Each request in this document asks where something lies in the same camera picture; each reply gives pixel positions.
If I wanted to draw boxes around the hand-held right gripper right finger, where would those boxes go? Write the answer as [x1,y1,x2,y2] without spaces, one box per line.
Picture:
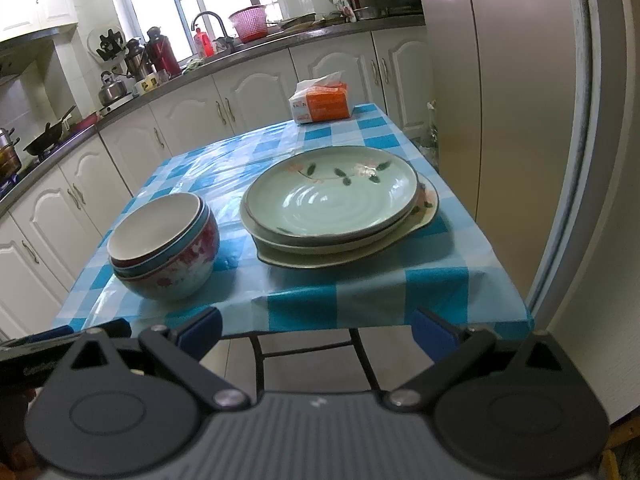
[384,307,580,414]

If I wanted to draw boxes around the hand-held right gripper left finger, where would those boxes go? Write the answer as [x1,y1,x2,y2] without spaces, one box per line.
[64,307,252,414]

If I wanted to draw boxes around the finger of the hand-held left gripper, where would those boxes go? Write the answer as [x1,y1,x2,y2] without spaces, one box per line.
[0,317,133,350]

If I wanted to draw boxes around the white bowl red floral print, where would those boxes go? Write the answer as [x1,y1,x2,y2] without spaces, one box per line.
[115,208,221,301]

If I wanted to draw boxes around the blue bowl cartoon print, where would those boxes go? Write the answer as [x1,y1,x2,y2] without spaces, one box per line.
[111,195,213,281]

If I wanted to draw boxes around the red and white bowl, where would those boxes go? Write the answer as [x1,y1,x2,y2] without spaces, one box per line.
[106,191,206,268]

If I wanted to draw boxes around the large green eared floral plate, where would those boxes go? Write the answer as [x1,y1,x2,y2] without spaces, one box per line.
[255,172,441,270]

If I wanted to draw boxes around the white oval plate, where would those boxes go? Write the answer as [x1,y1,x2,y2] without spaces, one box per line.
[247,195,421,255]

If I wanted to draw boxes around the round green rippled floral plate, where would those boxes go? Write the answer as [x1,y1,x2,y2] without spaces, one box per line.
[240,146,420,238]

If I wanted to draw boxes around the blue checkered tablecloth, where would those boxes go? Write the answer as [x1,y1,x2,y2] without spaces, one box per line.
[55,103,535,343]

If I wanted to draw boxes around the gas stove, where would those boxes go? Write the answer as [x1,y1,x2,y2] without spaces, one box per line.
[0,145,66,196]

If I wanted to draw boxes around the steel steamer pot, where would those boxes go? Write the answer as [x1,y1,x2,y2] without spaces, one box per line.
[0,127,22,178]

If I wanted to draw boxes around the black wok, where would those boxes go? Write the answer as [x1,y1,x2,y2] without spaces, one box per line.
[22,105,78,157]

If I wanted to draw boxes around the clear plastic bag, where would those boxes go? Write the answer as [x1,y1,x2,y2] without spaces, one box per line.
[422,101,441,163]

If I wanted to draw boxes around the red pan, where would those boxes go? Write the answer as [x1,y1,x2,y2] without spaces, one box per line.
[67,112,101,133]

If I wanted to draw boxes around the beige refrigerator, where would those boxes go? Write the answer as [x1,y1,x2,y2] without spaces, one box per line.
[415,0,640,426]

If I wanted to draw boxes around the white lower kitchen cabinets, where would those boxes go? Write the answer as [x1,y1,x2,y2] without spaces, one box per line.
[0,27,433,341]

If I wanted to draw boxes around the white kitchen cabinets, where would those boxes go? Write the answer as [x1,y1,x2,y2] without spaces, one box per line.
[0,27,433,341]
[0,0,80,43]

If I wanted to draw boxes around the steel kettle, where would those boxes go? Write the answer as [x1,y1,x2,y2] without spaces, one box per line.
[97,71,128,106]

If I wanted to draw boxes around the orange tissue pack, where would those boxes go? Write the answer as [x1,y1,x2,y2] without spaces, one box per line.
[290,72,355,126]

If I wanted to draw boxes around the range hood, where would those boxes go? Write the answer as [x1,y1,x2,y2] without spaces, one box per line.
[0,27,58,86]

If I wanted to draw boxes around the dark steel thermos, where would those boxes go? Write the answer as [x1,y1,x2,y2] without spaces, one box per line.
[124,38,153,81]

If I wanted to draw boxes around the red thermos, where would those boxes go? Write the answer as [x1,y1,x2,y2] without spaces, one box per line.
[145,27,182,78]

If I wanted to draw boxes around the red detergent bottle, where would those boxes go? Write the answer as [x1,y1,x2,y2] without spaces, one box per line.
[194,27,216,58]

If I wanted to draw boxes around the black knife rack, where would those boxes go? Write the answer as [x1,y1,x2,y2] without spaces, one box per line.
[95,29,126,61]

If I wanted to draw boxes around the steel kitchen faucet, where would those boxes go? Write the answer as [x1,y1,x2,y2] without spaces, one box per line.
[191,11,233,53]

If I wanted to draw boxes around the pink plastic basket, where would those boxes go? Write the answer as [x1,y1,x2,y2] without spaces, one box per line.
[229,5,268,43]

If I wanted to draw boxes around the dark kitchen countertop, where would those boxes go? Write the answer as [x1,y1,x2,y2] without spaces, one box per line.
[0,14,426,216]

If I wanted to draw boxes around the metal pan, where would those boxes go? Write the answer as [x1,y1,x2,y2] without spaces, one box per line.
[279,12,318,28]

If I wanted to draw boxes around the wooden cutting board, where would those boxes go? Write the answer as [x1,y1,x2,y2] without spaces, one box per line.
[267,16,348,36]

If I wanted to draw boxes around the kitchen window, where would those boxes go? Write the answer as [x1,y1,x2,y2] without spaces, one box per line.
[117,0,281,63]

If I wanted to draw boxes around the white upper kitchen cabinets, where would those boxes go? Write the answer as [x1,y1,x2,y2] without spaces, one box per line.
[0,0,80,43]

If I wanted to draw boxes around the black metal table frame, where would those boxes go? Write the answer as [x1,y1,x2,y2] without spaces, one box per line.
[247,327,381,393]

